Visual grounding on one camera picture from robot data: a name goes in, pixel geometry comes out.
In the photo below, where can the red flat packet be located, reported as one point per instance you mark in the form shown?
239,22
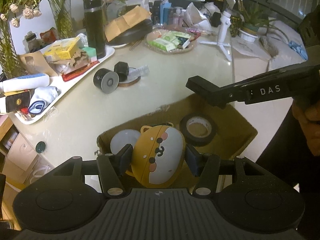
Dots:
78,72

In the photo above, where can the black yellow small box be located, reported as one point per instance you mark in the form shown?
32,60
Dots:
15,101

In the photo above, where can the dark green round cap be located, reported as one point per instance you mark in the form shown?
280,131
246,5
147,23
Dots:
40,147

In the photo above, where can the yellow cardboard box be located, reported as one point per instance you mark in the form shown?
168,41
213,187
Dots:
62,49

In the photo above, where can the black cylinder with grey cap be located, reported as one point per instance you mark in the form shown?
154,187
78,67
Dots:
106,80

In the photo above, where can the clear plastic wrapper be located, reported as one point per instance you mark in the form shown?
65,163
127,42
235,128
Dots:
139,72

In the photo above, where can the orange shiba dog case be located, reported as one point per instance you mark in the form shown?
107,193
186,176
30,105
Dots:
158,156

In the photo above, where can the woven basket tray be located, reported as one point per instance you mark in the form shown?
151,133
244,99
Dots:
170,41

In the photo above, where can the glass vase with stems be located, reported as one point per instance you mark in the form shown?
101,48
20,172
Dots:
10,62

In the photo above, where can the brown paper envelope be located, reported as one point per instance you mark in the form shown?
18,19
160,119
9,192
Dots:
125,22

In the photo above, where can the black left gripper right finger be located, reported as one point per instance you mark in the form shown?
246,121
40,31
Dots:
205,168

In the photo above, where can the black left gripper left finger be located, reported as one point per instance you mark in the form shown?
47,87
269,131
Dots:
110,168

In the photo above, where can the brown cardboard box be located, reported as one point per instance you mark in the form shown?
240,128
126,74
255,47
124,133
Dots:
234,133

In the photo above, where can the white plastic tray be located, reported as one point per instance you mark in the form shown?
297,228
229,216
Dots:
63,87

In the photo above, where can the black oval case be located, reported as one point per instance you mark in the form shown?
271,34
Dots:
133,34

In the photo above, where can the light blue rolled socks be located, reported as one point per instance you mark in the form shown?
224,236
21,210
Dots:
42,98

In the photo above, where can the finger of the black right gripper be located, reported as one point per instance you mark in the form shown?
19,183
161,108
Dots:
298,81

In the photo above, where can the person right hand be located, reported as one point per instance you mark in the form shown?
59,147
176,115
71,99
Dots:
309,123

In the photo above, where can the black tape roll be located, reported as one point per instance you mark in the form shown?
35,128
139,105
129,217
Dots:
198,129

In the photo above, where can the black thermos bottle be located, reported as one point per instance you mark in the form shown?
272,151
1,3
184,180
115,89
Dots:
94,26

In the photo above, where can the round wooden coaster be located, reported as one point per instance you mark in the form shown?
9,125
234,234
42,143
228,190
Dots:
131,79

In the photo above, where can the black hexagonal box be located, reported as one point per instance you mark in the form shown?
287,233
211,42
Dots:
122,69

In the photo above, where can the white blue tube bottle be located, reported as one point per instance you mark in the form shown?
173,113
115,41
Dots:
25,83

